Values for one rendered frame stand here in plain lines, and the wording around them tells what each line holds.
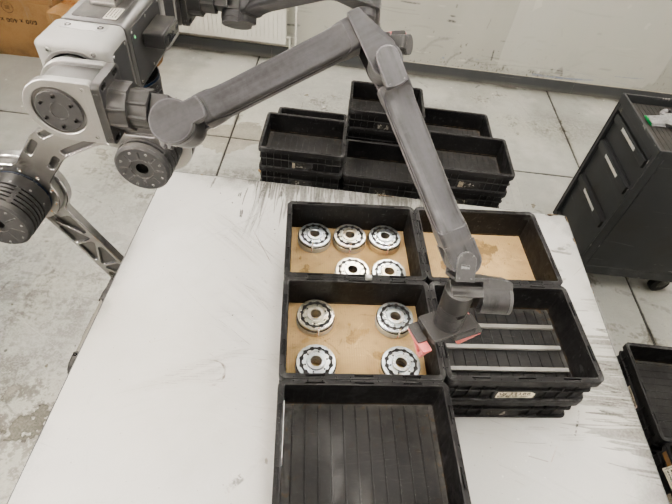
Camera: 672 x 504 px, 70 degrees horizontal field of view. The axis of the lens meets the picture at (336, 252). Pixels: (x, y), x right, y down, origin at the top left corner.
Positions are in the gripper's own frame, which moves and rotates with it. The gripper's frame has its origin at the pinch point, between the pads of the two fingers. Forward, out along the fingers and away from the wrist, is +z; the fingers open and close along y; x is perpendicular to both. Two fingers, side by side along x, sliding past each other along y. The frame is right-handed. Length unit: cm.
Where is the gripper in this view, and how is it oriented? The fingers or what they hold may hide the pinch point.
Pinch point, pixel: (438, 346)
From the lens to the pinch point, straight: 108.7
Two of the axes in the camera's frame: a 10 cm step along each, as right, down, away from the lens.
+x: -3.8, -6.8, 6.2
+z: -0.6, 6.9, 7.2
